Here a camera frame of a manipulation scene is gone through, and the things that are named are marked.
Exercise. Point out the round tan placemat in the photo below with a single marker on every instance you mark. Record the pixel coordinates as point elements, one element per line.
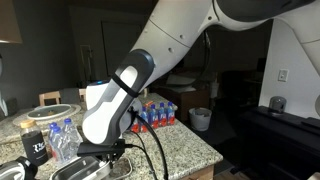
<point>77,111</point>

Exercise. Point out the dark framed wall picture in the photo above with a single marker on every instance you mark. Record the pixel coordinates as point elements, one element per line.
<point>116,43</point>

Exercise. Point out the wooden slat-back chair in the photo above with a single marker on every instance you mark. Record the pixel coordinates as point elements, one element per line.
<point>82,93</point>
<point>49,95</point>

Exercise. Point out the orange pen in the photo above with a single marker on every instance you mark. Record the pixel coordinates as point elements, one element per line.
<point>149,103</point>

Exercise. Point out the tan lamp shade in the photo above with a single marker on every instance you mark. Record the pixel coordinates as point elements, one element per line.
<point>8,23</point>

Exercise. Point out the brown wooden chest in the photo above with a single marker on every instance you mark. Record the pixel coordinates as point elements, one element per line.
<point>193,103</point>

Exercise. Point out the glass dome jar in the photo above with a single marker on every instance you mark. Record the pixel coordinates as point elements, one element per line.
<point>277,104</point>

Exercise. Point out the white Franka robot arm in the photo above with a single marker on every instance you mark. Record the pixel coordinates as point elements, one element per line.
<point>166,33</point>

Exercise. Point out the black low cabinet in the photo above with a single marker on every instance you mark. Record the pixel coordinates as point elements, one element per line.
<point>276,143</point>

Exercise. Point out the Fiji water bottle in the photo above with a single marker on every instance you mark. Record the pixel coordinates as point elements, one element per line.
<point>135,127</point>
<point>170,114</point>
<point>144,120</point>
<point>153,118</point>
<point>162,116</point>

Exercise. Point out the black bottle wooden cap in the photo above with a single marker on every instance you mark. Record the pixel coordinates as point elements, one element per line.
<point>33,146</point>

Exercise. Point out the grey waste bin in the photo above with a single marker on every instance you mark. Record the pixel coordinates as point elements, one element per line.
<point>200,120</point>

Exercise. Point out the white wall light switch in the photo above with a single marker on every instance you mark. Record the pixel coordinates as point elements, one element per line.
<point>283,75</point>

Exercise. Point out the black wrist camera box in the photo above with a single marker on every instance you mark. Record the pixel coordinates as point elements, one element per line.
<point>100,147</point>

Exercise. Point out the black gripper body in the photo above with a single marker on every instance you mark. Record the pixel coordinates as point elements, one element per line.
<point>105,158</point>

